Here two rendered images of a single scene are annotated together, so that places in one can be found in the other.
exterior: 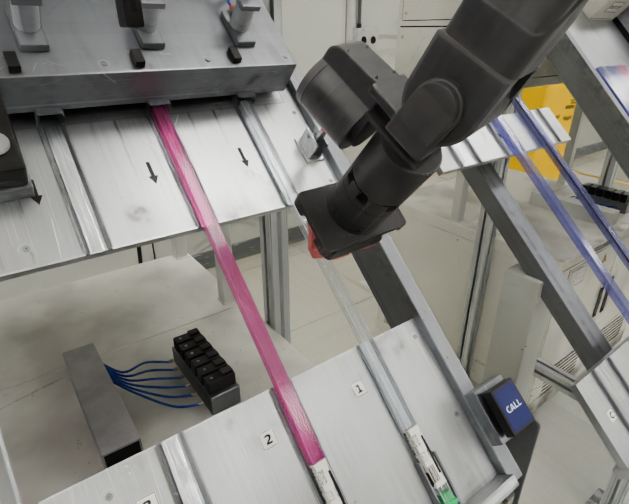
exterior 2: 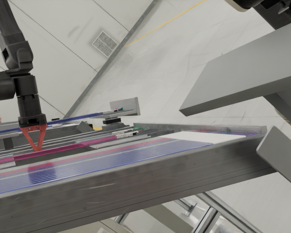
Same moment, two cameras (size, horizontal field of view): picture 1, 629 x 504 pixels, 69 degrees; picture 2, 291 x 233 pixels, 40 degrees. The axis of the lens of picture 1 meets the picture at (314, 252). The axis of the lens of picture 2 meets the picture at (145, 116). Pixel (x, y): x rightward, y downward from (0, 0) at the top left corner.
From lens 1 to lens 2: 0.91 m
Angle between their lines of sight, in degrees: 62
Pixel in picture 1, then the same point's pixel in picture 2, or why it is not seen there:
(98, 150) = not seen: outside the picture
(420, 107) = (22, 56)
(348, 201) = (31, 102)
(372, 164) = (26, 84)
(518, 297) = not seen: hidden behind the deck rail
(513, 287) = not seen: hidden behind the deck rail
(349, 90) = (1, 79)
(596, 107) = not seen: outside the picture
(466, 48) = (14, 43)
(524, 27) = (18, 32)
